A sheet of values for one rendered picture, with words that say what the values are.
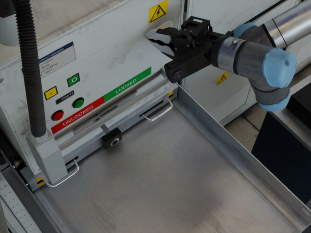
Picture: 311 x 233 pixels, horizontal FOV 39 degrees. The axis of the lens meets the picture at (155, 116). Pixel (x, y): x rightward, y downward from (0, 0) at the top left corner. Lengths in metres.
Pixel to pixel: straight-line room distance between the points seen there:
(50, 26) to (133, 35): 0.22
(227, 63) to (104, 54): 0.29
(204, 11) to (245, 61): 0.55
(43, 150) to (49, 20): 0.27
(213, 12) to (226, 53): 0.56
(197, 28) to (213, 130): 0.46
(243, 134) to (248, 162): 1.06
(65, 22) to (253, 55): 0.39
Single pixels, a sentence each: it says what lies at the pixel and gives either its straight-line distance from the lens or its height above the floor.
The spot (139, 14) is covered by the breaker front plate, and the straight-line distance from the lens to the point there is 1.01.
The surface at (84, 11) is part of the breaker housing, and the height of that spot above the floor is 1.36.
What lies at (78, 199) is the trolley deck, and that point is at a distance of 1.29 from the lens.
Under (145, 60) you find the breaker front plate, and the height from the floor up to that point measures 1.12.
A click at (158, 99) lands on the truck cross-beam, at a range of 1.36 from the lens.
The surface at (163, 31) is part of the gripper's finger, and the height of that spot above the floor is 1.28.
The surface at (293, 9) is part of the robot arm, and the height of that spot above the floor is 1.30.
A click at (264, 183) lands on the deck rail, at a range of 1.33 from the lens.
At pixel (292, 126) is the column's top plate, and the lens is 1.55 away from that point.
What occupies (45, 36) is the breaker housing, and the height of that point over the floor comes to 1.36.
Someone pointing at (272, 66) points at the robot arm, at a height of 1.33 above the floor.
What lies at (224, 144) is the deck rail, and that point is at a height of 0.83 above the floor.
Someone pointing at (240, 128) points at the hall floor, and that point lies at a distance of 2.40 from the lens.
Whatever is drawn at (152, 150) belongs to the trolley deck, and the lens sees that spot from 1.34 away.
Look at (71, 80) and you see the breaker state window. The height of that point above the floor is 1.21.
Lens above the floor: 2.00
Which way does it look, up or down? 56 degrees down
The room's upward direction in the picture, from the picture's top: 1 degrees clockwise
